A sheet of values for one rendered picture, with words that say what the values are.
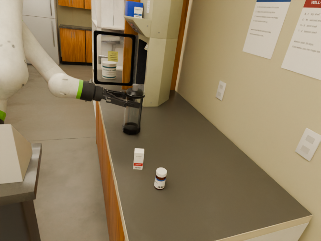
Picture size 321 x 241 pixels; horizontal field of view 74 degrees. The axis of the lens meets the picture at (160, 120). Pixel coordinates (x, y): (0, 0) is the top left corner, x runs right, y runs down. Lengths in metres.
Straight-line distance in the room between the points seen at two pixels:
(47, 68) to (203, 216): 0.94
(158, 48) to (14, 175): 1.04
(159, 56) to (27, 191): 1.05
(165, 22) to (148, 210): 1.09
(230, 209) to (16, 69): 0.88
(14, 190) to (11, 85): 0.36
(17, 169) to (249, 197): 0.88
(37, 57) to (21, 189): 0.59
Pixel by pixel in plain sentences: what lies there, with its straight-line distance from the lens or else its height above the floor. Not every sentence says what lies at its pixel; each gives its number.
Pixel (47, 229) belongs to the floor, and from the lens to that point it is 2.00.
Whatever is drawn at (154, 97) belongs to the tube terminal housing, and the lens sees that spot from 1.55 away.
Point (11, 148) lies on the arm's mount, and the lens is 0.88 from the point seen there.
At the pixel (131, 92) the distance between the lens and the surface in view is 1.09.
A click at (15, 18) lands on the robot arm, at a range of 0.99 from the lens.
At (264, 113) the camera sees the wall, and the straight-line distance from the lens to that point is 1.18.
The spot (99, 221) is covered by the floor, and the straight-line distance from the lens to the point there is 1.98.
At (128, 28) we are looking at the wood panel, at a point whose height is 1.42.
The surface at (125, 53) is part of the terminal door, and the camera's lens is 1.74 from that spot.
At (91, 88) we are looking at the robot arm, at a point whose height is 1.20.
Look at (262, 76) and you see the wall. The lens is 1.20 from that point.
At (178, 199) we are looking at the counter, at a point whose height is 0.94.
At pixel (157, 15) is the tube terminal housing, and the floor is 1.54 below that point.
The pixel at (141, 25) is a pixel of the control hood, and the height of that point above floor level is 1.47.
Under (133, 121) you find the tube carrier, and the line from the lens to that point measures 1.14.
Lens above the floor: 1.55
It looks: 26 degrees down
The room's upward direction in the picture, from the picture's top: 8 degrees clockwise
